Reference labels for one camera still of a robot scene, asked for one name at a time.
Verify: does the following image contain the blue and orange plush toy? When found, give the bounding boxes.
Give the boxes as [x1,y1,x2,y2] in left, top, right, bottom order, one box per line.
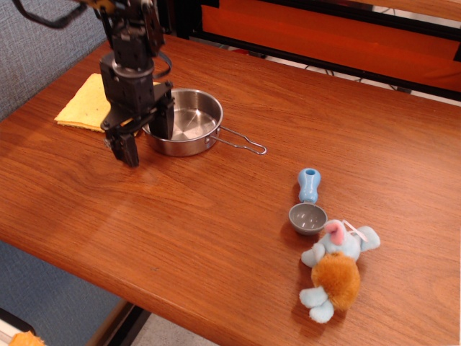
[299,220,380,324]

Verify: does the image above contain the blue handled grey scoop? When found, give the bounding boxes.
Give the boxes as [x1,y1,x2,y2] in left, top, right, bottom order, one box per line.
[288,168,328,236]

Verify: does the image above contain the orange fuzzy object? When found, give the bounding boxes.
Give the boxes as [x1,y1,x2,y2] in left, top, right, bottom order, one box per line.
[8,332,45,346]

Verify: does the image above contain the yellow folded cloth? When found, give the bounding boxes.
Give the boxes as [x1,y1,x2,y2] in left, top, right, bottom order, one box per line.
[54,73,167,138]

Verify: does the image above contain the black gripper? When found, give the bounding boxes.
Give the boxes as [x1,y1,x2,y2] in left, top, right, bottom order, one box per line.
[100,52,174,167]

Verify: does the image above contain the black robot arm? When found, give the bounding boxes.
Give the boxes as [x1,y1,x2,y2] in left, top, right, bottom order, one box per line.
[14,1,174,167]

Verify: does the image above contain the orange panel black frame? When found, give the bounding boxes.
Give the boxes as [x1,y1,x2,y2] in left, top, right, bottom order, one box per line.
[158,1,460,100]

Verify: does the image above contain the stainless steel pot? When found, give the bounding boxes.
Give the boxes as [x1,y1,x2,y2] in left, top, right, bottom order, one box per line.
[143,88,267,157]

